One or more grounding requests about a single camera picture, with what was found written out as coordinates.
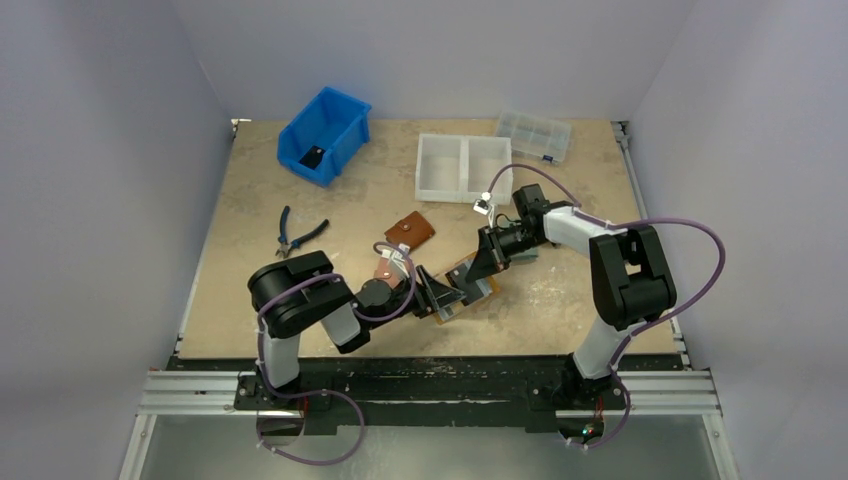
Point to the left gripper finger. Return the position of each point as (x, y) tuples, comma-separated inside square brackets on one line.
[(423, 308), (427, 287)]

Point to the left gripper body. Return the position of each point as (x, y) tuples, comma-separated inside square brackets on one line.
[(398, 298)]

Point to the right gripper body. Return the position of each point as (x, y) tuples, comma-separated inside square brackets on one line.
[(489, 248)]

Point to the orange card holder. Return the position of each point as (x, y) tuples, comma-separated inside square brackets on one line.
[(476, 293)]

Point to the black card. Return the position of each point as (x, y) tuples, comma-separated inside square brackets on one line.
[(313, 158)]

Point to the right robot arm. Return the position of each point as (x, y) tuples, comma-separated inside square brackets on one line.
[(630, 278)]

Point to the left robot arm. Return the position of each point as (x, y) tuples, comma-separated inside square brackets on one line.
[(298, 298)]

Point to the green card holder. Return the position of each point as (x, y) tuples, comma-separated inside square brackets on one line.
[(527, 256)]

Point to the pink card holder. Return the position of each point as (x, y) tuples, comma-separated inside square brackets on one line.
[(389, 272)]

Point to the brown leather card holder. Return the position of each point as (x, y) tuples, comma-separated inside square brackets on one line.
[(413, 230)]

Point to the clear plastic organizer box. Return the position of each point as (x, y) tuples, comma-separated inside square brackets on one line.
[(543, 139)]

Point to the white two-compartment tray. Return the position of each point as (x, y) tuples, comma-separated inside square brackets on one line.
[(459, 168)]

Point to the blue plastic bin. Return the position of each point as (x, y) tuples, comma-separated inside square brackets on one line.
[(332, 120)]

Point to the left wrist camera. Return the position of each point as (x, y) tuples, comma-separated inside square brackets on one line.
[(396, 259)]

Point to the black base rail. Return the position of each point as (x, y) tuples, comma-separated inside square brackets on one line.
[(527, 392)]

